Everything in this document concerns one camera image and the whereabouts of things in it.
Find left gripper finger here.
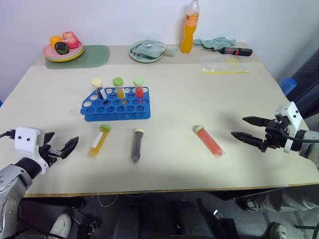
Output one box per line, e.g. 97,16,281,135
44,131,56,145
59,136,80,160

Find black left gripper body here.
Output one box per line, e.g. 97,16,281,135
38,143,62,169

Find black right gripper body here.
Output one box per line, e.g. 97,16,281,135
258,119,291,153

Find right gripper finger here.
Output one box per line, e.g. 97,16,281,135
242,116,272,128
230,131,264,150

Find green-capped orange liquid tube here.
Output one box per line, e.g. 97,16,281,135
88,124,112,159
112,77,127,105

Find green-capped red liquid tube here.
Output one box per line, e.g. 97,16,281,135
193,124,223,158
132,77,146,99

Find blue test tube rack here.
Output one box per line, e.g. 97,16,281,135
81,86,152,122

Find cream-capped dark liquid tube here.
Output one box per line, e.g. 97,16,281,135
131,127,146,164
91,78,108,101

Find black carbon-pattern object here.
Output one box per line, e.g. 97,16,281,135
286,48,319,119

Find grey sneaker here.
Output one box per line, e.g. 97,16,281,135
245,196,262,213
269,222,288,239

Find light grey trouser leg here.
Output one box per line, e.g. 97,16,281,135
263,184,319,213

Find clear plastic zip bag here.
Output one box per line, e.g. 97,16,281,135
198,55,250,75

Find white shoe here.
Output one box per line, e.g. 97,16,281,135
49,213,72,238

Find black and red screwdriver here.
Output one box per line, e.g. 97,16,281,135
200,46,253,57

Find yellow plate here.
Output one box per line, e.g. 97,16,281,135
44,46,86,63

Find large beige table mat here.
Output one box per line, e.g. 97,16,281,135
0,62,319,199

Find pink plate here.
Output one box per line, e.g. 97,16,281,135
42,41,84,58

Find teal cloth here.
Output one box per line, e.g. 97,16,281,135
192,36,237,50

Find black and green toy food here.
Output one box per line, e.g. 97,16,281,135
54,41,70,55

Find green placemat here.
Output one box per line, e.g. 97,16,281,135
45,44,111,71

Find orange toy food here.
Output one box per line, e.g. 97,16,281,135
49,35,63,48

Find pink toy food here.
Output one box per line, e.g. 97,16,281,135
61,31,81,49

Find orange drink bottle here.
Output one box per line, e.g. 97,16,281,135
180,0,201,54

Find light green plate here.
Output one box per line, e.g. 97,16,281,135
128,41,166,63

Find light green cloth pouch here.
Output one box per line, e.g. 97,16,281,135
134,37,179,59

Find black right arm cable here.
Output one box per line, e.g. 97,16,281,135
279,126,319,143

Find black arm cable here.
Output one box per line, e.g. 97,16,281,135
279,126,319,143
0,129,16,139

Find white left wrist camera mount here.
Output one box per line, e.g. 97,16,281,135
13,126,49,175

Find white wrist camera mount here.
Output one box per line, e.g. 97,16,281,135
274,101,305,153
13,126,49,175

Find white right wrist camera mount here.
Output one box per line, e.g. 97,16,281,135
274,101,305,153

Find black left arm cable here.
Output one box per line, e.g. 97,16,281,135
0,129,16,139

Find thin white cable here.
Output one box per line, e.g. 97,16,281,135
96,195,118,208

